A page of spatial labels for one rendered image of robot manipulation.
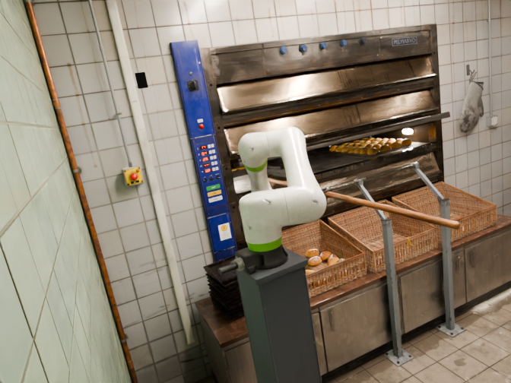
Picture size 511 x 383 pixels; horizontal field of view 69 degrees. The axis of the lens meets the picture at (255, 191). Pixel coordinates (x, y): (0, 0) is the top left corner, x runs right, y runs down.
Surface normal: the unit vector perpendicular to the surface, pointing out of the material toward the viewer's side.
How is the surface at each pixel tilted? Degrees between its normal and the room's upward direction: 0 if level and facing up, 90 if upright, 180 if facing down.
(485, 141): 90
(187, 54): 90
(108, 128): 90
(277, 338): 90
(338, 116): 70
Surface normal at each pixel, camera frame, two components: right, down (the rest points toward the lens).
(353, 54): 0.40, 0.14
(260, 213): -0.01, 0.22
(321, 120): 0.32, -0.19
